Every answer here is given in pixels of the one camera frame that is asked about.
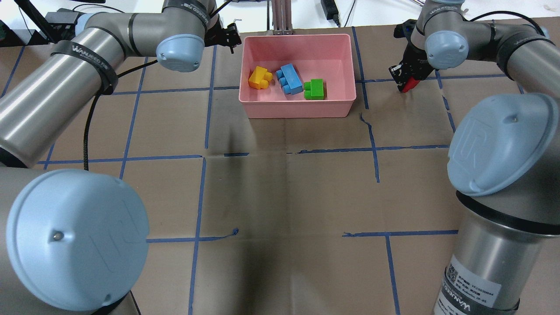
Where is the yellow toy block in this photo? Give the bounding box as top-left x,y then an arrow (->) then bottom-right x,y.
248,66 -> 273,90

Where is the aluminium frame post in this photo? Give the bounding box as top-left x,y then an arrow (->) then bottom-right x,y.
271,0 -> 294,35

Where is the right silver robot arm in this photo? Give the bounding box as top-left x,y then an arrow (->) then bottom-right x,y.
389,0 -> 560,315

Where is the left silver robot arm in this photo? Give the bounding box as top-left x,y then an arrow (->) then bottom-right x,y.
1,0 -> 241,315

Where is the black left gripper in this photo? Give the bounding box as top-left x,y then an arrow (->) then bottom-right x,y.
206,22 -> 242,54

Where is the green toy block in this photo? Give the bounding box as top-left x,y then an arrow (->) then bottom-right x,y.
303,78 -> 325,100

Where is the black power adapter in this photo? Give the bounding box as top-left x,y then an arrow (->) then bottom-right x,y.
320,0 -> 340,27

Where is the blue toy block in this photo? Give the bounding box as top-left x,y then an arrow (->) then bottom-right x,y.
275,63 -> 304,95

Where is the pink plastic box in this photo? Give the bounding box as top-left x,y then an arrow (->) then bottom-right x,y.
238,34 -> 357,119

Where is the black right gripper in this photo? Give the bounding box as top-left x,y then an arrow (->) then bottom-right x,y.
388,19 -> 434,92

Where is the red toy block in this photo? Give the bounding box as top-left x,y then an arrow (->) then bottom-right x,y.
400,77 -> 421,93

